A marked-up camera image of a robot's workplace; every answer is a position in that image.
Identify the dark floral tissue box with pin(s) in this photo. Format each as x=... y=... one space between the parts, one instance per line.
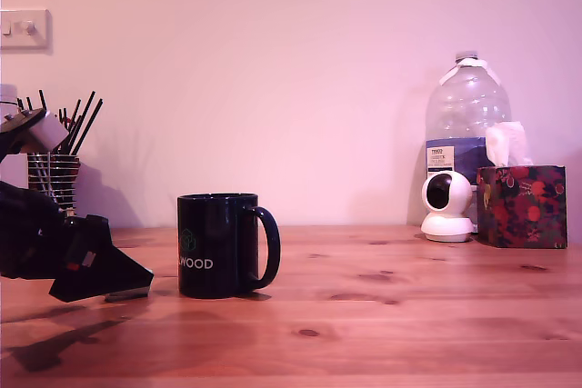
x=523 y=206

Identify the dark blue printed mug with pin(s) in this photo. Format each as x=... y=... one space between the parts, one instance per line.
x=218 y=242

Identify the white paper tissue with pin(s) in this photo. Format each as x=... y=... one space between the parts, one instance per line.
x=504 y=142

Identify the white wall light switch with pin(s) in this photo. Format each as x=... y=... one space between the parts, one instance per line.
x=27 y=29

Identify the large clear water bottle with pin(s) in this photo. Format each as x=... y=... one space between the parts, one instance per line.
x=468 y=111

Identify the small white round camera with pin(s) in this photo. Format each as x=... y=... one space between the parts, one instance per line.
x=448 y=206

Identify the black reed stick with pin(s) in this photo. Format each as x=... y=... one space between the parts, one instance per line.
x=70 y=124
x=43 y=101
x=82 y=120
x=88 y=124

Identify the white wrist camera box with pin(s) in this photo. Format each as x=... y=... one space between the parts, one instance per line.
x=47 y=131

